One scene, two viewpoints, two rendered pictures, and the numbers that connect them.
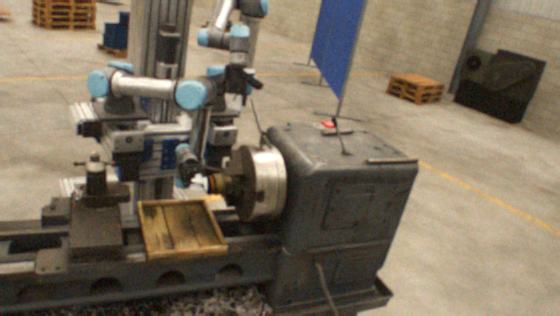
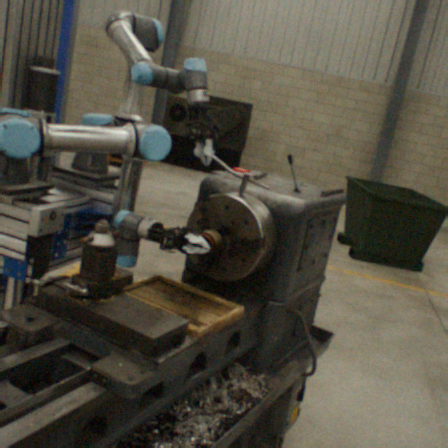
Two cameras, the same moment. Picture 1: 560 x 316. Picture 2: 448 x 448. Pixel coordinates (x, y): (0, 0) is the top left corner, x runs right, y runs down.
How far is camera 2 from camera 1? 126 cm
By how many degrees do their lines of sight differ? 35
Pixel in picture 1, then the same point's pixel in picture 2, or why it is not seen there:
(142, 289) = (177, 388)
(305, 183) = (298, 220)
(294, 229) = (286, 274)
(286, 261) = (275, 314)
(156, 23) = (25, 55)
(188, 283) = (207, 367)
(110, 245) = (181, 326)
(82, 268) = (168, 362)
